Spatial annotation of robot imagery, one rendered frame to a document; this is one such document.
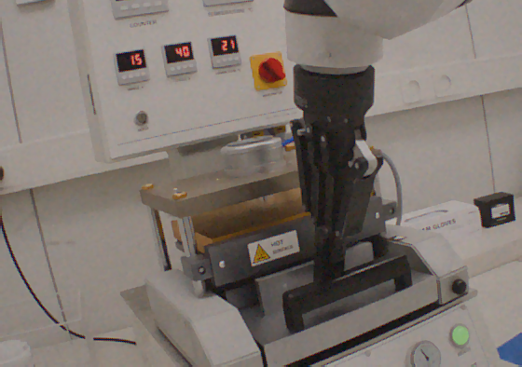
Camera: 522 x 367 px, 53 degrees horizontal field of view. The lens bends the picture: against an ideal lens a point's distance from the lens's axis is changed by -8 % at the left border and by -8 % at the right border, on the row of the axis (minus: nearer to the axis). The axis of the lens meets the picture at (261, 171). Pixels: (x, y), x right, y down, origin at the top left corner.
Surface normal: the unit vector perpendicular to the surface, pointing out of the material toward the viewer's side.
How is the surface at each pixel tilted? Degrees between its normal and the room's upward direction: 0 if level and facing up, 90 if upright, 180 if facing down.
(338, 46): 108
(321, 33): 103
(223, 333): 41
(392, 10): 134
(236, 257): 90
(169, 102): 90
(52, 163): 90
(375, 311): 90
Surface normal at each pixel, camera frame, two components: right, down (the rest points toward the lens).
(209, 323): 0.13, -0.72
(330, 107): -0.19, 0.42
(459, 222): 0.25, 0.03
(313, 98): -0.60, 0.36
